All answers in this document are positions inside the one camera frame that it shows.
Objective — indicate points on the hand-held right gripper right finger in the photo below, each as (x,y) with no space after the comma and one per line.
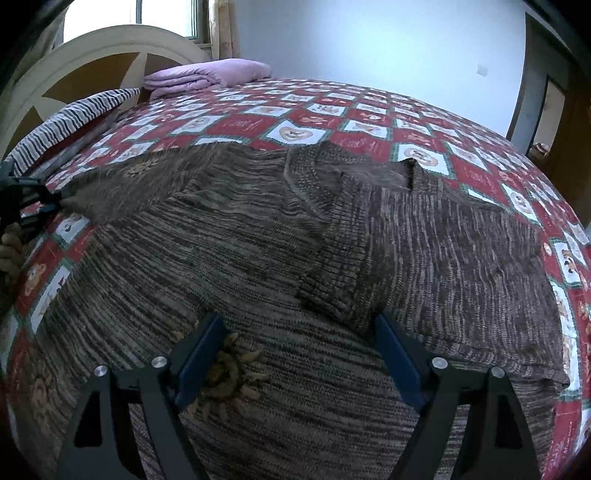
(397,364)

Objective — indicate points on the light curtain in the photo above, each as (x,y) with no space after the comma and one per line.
(224,27)

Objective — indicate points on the red printed bedspread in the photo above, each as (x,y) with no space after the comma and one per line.
(351,138)

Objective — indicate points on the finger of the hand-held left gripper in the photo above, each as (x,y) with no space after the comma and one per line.
(32,191)
(39,216)

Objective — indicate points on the brown knit sweater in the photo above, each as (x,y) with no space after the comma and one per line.
(286,249)

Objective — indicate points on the brown wooden door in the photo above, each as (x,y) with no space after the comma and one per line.
(575,152)

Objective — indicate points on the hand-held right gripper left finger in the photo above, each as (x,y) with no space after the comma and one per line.
(203,360)

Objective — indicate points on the striped pillow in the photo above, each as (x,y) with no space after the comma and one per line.
(69,117)

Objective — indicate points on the dark door frame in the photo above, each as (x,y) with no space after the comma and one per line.
(531,69)

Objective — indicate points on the window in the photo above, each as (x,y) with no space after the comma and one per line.
(138,14)

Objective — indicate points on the person's left hand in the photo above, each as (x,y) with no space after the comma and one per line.
(9,256)

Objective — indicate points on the white wall switch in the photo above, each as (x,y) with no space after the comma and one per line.
(482,70)

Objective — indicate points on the lilac pillow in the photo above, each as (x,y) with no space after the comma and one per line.
(207,74)

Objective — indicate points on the cream wooden headboard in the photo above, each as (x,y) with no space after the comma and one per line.
(92,50)

